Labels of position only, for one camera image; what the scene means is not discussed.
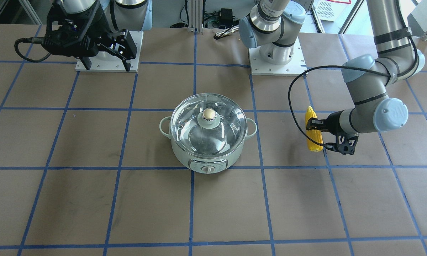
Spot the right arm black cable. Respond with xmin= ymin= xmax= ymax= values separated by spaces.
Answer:
xmin=14 ymin=37 xmax=54 ymax=63

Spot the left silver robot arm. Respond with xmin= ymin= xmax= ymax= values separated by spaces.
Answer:
xmin=238 ymin=0 xmax=425 ymax=155

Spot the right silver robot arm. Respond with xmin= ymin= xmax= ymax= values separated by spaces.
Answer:
xmin=41 ymin=0 xmax=152 ymax=73

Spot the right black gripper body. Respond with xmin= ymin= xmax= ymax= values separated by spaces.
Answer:
xmin=42 ymin=0 xmax=137 ymax=60

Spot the black power adapter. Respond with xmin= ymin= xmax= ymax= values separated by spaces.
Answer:
xmin=218 ymin=8 xmax=234 ymax=28

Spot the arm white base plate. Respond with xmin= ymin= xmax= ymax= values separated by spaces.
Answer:
xmin=75 ymin=31 xmax=144 ymax=73
xmin=249 ymin=38 xmax=306 ymax=76

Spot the glass pot lid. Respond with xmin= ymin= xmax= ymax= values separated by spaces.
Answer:
xmin=166 ymin=94 xmax=253 ymax=159

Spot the white perforated box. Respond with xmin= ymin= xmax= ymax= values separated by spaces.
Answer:
xmin=314 ymin=0 xmax=352 ymax=21

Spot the yellow corn cob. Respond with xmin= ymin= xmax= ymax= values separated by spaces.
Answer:
xmin=305 ymin=106 xmax=324 ymax=153

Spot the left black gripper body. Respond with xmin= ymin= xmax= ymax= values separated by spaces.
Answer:
xmin=321 ymin=111 xmax=359 ymax=155

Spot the aluminium frame post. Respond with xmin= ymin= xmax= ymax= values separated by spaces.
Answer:
xmin=186 ymin=0 xmax=204 ymax=34

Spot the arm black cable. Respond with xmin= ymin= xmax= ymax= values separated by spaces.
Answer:
xmin=14 ymin=37 xmax=54 ymax=63
xmin=288 ymin=32 xmax=419 ymax=147

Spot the pale green electric pot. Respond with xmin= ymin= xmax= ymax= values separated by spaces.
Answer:
xmin=159 ymin=93 xmax=257 ymax=175

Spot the metal connector plug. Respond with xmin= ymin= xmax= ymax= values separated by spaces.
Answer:
xmin=213 ymin=25 xmax=238 ymax=40

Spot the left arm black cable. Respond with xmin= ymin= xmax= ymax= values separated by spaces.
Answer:
xmin=288 ymin=32 xmax=419 ymax=147

